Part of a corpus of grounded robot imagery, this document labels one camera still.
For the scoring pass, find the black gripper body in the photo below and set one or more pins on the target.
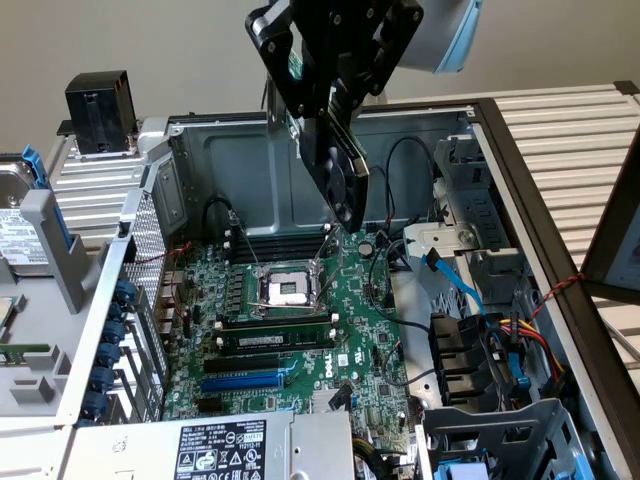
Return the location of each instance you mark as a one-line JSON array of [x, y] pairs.
[[340, 30]]

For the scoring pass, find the green GPU with black fan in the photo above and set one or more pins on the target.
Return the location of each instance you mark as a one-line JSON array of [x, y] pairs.
[[335, 165]]

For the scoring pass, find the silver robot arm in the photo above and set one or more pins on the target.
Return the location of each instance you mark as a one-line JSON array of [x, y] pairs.
[[440, 35]]

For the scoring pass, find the grey open PC case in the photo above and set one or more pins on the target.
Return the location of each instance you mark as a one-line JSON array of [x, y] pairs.
[[240, 175]]

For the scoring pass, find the black CPU cooler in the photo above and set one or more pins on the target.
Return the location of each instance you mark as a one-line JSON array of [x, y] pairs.
[[100, 110]]

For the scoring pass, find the thin metal locking lever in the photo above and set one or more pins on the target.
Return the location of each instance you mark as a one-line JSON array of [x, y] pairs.
[[245, 240]]

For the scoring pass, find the metal disk bay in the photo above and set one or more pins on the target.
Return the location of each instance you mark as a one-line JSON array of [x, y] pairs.
[[480, 210]]

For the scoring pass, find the metal socket cover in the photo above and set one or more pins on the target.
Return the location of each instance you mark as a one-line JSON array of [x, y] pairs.
[[330, 260]]

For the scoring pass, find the silver coin battery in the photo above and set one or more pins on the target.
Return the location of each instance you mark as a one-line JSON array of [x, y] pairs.
[[366, 248]]

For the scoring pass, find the CPU socket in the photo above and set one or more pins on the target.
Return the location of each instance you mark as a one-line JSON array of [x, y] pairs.
[[287, 290]]

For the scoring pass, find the green motherboard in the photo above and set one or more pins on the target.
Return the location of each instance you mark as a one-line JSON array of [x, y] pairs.
[[360, 300]]

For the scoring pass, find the grey parts rack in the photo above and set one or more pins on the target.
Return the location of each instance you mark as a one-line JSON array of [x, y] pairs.
[[50, 240]]

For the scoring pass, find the black framed monitor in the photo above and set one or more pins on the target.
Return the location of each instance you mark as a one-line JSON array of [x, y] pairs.
[[605, 240]]

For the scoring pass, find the long black expansion slot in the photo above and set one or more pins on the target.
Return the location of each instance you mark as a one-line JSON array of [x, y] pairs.
[[240, 363]]

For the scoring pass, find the silver hard disk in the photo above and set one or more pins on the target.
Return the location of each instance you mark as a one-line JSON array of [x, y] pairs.
[[15, 235]]

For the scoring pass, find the blue expansion slot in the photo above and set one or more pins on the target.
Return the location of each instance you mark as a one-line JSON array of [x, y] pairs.
[[240, 383]]

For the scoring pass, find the silver chipset heat sink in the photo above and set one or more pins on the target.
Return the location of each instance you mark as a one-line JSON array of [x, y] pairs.
[[327, 400]]

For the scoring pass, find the short black expansion slot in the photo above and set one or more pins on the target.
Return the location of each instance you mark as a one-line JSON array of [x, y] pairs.
[[210, 405]]

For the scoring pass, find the blue plastic clip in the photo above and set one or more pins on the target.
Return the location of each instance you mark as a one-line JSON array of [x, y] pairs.
[[520, 375]]

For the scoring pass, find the CPU chip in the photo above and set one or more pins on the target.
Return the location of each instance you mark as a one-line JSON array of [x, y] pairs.
[[7, 320]]

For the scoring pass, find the green RAM stick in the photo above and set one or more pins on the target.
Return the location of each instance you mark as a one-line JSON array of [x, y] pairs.
[[25, 351]]

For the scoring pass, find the grey power supply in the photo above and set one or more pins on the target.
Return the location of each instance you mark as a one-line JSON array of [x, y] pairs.
[[150, 450]]

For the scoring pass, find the grey disk bay cage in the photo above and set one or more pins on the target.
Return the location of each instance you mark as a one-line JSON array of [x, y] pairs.
[[525, 430]]

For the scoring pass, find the black plastic bracket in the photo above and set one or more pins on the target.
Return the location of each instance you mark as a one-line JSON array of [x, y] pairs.
[[455, 360]]

